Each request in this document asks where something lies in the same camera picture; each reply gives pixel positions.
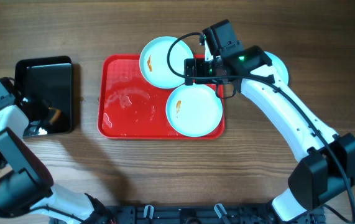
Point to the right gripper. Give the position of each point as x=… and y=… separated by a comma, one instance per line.
x=199, y=64

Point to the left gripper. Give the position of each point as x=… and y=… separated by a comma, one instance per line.
x=41, y=104

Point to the orange green sponge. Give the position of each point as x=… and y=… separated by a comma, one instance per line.
x=53, y=115

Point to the light blue plate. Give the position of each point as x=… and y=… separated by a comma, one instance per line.
x=153, y=62
x=280, y=67
x=194, y=111

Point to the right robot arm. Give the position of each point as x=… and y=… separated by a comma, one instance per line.
x=325, y=159

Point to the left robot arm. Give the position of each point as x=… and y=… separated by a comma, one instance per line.
x=26, y=185

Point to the black water tray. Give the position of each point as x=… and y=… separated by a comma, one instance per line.
x=49, y=78

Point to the red plastic tray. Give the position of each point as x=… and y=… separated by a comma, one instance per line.
x=129, y=106

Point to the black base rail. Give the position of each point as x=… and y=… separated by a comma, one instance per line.
x=248, y=213

